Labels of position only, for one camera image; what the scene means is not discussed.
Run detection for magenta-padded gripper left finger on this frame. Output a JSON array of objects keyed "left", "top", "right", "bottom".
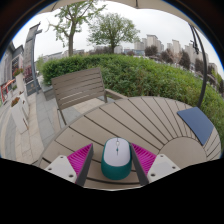
[{"left": 43, "top": 142, "right": 95, "bottom": 187}]

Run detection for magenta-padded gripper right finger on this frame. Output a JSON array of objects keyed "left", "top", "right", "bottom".
[{"left": 129, "top": 143, "right": 181, "bottom": 186}]

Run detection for white and teal computer mouse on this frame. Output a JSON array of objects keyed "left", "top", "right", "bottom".
[{"left": 100, "top": 137, "right": 133, "bottom": 181}]

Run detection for blue mouse pad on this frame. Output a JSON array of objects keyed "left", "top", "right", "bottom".
[{"left": 176, "top": 106, "right": 215, "bottom": 146}]

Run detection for large white flower planter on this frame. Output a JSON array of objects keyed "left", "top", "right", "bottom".
[{"left": 9, "top": 93, "right": 30, "bottom": 134}]

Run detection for brown slatted outdoor chair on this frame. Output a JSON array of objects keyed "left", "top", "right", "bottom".
[{"left": 50, "top": 67, "right": 128, "bottom": 126}]

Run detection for small white flower planter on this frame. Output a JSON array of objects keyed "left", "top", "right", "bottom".
[{"left": 13, "top": 68, "right": 27, "bottom": 94}]

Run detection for dark sign pillar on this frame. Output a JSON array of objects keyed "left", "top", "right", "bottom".
[{"left": 22, "top": 22, "right": 44, "bottom": 96}]

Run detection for sparse-leaved tree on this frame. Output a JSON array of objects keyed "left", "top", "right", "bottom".
[{"left": 46, "top": 1, "right": 108, "bottom": 58}]

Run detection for distant apartment buildings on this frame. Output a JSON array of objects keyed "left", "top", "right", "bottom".
[{"left": 133, "top": 33, "right": 218, "bottom": 71}]

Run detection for round leafy tree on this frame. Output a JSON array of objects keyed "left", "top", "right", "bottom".
[{"left": 87, "top": 12, "right": 141, "bottom": 54}]

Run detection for beige umbrella canopy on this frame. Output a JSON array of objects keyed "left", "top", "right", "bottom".
[{"left": 39, "top": 0, "right": 201, "bottom": 25}]

